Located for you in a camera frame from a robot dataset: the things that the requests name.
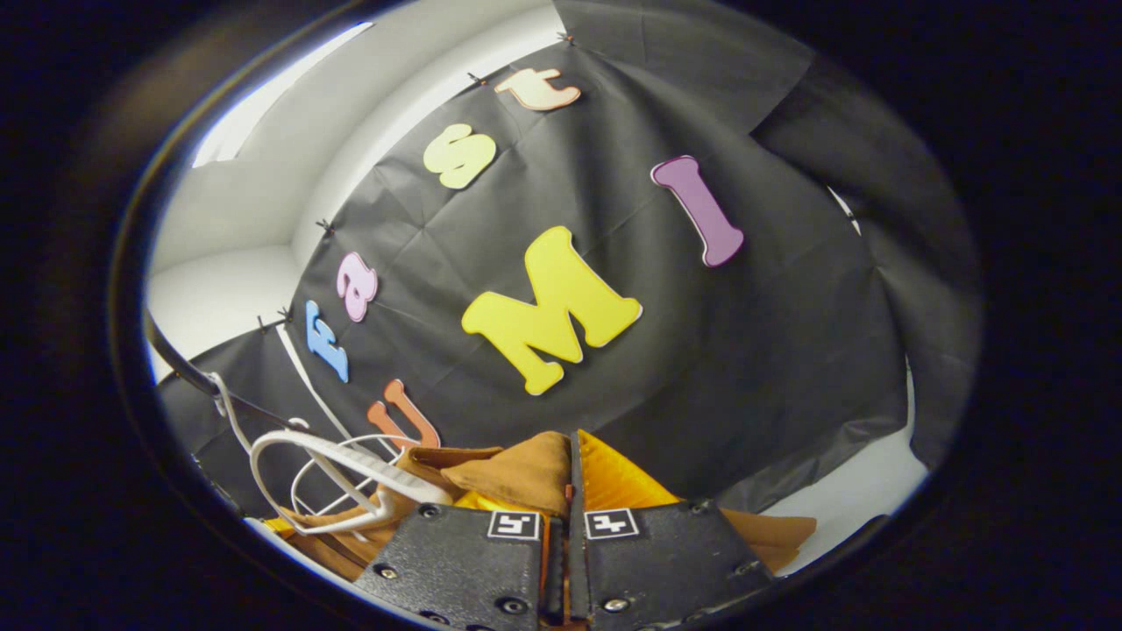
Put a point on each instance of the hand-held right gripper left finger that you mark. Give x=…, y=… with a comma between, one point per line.
x=465, y=561

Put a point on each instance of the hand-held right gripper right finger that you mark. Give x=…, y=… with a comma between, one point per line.
x=657, y=552

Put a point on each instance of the brown jacket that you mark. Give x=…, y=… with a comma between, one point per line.
x=517, y=473

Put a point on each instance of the white clothes hanger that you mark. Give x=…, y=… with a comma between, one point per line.
x=368, y=464
x=351, y=438

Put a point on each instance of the black clothes rack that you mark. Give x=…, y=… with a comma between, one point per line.
x=188, y=372

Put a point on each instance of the black backdrop cloth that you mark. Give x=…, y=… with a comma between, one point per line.
x=701, y=368

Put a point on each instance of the row of black cloth clips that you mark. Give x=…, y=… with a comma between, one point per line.
x=478, y=79

